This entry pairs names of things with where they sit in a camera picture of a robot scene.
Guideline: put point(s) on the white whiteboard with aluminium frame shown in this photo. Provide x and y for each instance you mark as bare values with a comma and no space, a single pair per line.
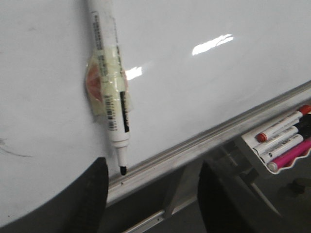
191,66

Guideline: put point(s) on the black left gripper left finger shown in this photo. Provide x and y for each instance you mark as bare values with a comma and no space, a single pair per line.
79,208

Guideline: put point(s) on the white plastic marker tray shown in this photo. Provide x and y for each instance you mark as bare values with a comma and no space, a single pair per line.
247,141

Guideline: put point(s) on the pink marker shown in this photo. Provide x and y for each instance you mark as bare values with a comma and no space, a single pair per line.
287,158

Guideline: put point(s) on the black whiteboard marker with magnet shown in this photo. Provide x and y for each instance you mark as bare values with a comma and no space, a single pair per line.
112,77

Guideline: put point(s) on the black capped white marker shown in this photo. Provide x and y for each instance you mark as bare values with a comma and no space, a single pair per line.
282,147
281,136

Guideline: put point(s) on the red capped white marker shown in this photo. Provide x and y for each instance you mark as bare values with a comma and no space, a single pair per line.
284,123

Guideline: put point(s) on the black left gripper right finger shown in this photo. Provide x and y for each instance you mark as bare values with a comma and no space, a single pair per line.
227,208

